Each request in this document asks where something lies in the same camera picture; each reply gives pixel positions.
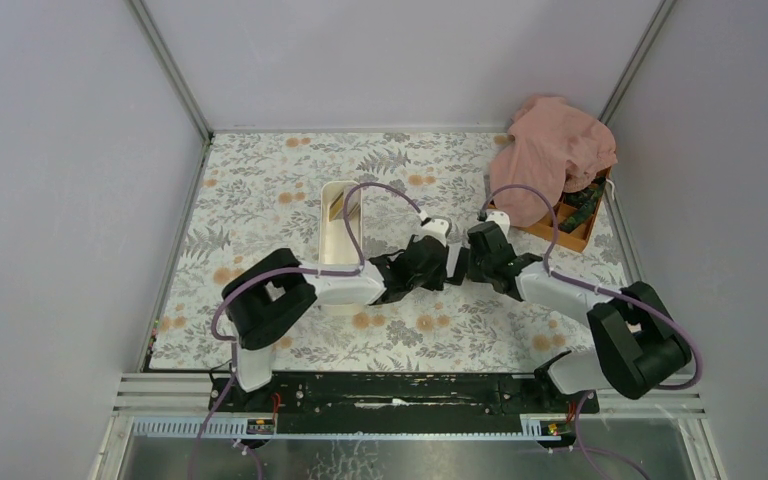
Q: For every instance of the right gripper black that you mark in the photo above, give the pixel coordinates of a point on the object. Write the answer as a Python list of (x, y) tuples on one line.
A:
[(470, 254)]

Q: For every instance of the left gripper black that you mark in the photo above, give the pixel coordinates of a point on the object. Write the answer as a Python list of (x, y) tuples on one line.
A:
[(428, 263)]

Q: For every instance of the cream plastic oblong tray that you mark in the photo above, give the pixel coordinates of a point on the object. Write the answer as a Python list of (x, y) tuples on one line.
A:
[(335, 246)]

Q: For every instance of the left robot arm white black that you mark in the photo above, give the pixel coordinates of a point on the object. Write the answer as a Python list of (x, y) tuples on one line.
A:
[(265, 302)]

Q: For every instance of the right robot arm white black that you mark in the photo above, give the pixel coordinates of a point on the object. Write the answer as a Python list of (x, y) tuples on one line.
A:
[(635, 347)]

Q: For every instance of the wooden organizer box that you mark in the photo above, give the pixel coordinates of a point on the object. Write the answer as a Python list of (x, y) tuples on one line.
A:
[(576, 214)]

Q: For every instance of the pink cloth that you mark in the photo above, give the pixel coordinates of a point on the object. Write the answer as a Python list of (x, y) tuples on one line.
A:
[(555, 149)]

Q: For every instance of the floral patterned table mat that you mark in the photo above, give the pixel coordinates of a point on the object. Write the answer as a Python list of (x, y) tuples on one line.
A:
[(261, 192)]

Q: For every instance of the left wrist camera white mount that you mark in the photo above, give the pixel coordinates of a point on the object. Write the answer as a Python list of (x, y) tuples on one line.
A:
[(432, 227)]

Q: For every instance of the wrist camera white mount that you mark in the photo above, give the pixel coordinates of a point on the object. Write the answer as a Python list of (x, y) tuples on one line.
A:
[(432, 227), (500, 218)]

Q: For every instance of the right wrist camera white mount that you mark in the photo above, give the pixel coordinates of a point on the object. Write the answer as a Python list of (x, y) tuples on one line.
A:
[(500, 218)]

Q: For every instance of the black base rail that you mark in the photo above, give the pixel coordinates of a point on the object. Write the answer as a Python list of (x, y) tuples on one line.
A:
[(399, 403)]

